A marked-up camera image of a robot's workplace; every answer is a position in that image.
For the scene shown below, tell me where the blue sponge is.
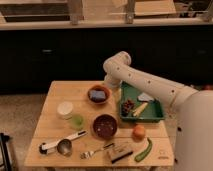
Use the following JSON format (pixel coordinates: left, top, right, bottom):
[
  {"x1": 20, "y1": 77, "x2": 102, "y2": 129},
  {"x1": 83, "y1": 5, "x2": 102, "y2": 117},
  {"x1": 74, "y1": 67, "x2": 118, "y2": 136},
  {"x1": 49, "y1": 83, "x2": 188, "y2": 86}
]
[{"x1": 89, "y1": 90, "x2": 106, "y2": 102}]

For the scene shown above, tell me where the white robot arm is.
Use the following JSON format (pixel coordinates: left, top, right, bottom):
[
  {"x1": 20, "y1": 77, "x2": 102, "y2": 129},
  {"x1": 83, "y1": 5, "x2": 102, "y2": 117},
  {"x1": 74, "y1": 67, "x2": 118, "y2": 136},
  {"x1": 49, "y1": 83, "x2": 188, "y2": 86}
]
[{"x1": 103, "y1": 51, "x2": 213, "y2": 171}]

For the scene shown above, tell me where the brown wooden bowl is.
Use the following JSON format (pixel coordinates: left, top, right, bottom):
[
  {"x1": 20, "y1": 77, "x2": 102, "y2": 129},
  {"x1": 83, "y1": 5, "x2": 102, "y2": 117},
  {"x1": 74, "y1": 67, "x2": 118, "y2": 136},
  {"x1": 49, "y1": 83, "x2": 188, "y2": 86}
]
[{"x1": 87, "y1": 85, "x2": 110, "y2": 104}]

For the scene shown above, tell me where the dark grape bunch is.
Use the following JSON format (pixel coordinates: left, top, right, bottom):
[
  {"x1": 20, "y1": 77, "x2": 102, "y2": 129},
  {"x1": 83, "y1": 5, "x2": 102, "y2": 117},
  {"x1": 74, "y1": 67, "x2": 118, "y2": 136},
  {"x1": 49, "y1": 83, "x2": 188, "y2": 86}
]
[{"x1": 121, "y1": 99, "x2": 134, "y2": 116}]

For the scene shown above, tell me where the green plastic tray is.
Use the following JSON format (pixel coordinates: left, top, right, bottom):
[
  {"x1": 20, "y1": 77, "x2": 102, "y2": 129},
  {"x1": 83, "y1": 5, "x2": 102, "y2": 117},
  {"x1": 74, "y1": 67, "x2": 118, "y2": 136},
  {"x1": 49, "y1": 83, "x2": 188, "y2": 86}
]
[{"x1": 119, "y1": 82, "x2": 165, "y2": 123}]

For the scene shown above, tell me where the white cloth piece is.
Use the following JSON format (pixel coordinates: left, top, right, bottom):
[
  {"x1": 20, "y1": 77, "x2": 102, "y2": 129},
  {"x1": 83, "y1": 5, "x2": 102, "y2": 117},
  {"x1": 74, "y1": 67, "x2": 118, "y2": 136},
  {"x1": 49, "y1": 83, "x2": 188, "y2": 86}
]
[{"x1": 137, "y1": 93, "x2": 154, "y2": 102}]

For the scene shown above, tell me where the dark red bowl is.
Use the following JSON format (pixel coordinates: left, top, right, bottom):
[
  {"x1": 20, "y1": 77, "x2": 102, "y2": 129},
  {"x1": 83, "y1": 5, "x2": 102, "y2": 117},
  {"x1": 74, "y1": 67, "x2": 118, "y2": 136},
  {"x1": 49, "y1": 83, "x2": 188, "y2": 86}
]
[{"x1": 93, "y1": 114, "x2": 117, "y2": 140}]

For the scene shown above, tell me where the green translucent cup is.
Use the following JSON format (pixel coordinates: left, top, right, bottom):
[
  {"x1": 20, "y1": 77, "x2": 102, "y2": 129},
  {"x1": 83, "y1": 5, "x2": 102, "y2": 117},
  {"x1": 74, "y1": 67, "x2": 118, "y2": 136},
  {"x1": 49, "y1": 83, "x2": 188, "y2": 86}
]
[{"x1": 71, "y1": 115, "x2": 84, "y2": 130}]

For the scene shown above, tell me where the wooden table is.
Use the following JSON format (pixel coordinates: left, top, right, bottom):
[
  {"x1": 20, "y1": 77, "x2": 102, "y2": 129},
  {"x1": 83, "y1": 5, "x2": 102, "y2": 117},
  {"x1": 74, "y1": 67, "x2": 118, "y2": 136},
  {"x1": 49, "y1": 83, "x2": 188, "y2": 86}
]
[{"x1": 25, "y1": 81, "x2": 174, "y2": 169}]

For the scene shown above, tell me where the white lidded jar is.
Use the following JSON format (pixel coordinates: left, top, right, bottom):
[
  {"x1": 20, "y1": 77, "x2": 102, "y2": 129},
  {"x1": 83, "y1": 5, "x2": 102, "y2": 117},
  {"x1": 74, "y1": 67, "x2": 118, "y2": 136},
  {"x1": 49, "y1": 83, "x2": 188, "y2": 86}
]
[{"x1": 57, "y1": 101, "x2": 73, "y2": 119}]

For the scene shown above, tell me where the orange fruit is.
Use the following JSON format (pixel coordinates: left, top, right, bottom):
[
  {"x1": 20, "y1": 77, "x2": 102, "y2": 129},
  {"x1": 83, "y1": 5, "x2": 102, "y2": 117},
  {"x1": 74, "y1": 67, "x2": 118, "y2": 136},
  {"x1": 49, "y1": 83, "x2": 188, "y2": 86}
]
[{"x1": 132, "y1": 125, "x2": 146, "y2": 140}]

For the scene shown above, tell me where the wooden block brush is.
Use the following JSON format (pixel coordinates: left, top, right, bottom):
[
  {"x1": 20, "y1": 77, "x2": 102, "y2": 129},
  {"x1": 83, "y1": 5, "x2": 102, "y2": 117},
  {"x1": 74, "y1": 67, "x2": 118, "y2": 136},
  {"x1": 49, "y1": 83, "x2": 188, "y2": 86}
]
[{"x1": 107, "y1": 142, "x2": 133, "y2": 163}]

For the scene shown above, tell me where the silver fork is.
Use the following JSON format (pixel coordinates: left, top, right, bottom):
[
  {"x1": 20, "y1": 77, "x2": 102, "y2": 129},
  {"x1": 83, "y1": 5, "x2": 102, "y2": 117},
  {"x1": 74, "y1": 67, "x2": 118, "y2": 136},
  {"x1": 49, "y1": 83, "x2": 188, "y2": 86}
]
[{"x1": 80, "y1": 143, "x2": 115, "y2": 159}]

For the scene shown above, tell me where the green cucumber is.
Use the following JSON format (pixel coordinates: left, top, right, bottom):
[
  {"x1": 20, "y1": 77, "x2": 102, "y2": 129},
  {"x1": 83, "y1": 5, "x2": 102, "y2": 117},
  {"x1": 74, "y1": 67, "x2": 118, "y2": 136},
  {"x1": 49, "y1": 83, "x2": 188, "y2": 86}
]
[{"x1": 134, "y1": 138, "x2": 153, "y2": 162}]

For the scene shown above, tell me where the black object at left edge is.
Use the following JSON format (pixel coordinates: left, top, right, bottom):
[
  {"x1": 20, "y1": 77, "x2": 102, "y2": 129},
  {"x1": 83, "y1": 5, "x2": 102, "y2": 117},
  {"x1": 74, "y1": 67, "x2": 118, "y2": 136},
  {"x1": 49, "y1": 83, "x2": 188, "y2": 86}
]
[{"x1": 0, "y1": 133, "x2": 14, "y2": 171}]

